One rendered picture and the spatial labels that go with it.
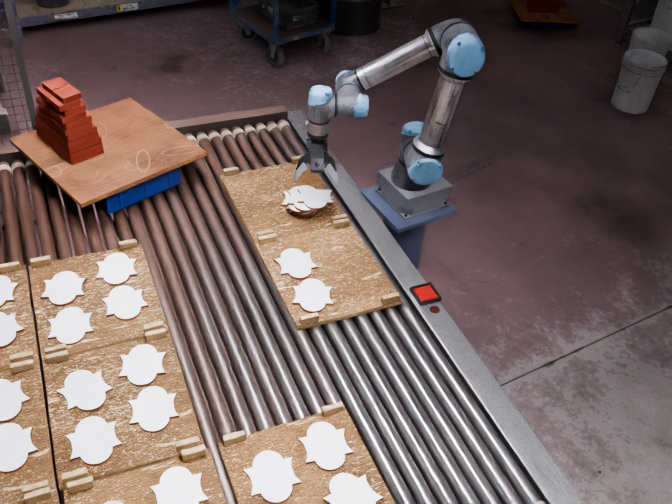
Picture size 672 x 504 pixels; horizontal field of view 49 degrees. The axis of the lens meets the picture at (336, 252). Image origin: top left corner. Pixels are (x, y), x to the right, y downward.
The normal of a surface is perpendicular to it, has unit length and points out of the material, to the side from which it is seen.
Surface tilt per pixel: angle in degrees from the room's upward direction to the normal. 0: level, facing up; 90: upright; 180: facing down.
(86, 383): 0
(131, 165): 0
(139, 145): 0
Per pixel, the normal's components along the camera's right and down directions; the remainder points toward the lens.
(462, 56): 0.11, 0.54
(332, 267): 0.07, -0.76
